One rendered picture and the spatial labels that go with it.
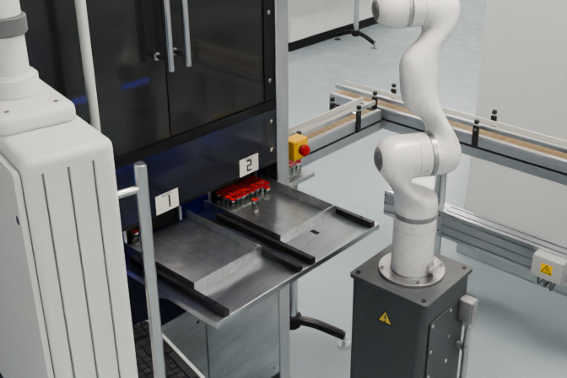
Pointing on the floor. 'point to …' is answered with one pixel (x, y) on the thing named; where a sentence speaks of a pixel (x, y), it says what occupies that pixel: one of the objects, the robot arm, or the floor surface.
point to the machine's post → (277, 170)
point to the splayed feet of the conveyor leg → (321, 328)
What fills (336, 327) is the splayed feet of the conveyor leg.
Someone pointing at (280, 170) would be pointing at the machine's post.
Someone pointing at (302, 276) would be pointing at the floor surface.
